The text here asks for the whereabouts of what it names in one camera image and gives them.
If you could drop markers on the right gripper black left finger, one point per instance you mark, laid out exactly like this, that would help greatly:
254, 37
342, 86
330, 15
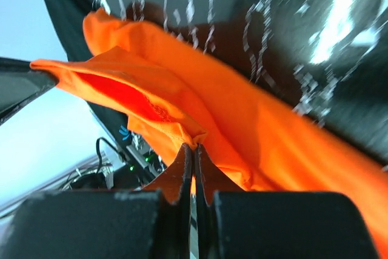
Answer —
149, 223

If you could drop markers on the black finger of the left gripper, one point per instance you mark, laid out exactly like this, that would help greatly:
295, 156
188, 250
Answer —
20, 85

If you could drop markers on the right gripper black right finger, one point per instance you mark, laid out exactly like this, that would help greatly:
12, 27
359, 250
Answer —
233, 223

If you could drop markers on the orange t-shirt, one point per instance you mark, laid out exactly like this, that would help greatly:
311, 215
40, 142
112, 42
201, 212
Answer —
175, 94

